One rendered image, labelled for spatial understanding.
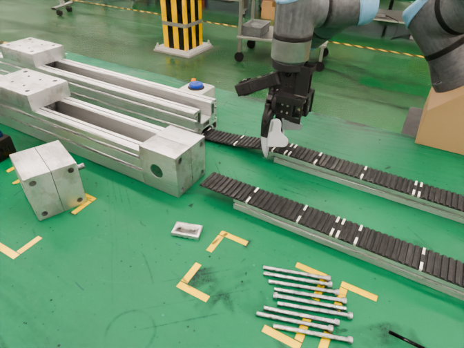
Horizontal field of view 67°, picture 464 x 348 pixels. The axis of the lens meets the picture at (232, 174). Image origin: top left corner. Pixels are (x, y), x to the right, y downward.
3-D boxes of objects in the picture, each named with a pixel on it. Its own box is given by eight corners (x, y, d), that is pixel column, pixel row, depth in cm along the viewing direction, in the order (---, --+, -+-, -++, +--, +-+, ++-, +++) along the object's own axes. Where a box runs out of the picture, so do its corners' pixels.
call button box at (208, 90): (215, 104, 107) (215, 85, 103) (197, 117, 100) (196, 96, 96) (193, 99, 110) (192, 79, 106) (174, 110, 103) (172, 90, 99)
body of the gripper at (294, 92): (298, 128, 72) (306, 70, 65) (260, 118, 76) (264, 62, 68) (311, 114, 78) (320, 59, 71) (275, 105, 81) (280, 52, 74)
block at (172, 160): (211, 168, 80) (210, 131, 74) (178, 198, 71) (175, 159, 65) (179, 156, 83) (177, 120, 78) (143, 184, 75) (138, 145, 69)
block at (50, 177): (99, 197, 71) (89, 157, 65) (39, 221, 65) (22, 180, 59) (81, 174, 77) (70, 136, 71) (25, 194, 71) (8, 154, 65)
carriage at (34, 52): (68, 66, 114) (63, 45, 110) (38, 76, 107) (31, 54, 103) (36, 57, 121) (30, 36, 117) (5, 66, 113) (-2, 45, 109)
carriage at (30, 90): (74, 105, 91) (67, 80, 87) (36, 122, 83) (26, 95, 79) (34, 92, 97) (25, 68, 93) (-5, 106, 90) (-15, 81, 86)
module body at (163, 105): (217, 128, 95) (216, 98, 90) (195, 143, 88) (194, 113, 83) (27, 70, 126) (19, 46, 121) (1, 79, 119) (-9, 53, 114)
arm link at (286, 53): (266, 39, 66) (282, 30, 72) (264, 63, 69) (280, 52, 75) (303, 45, 63) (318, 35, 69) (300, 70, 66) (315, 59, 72)
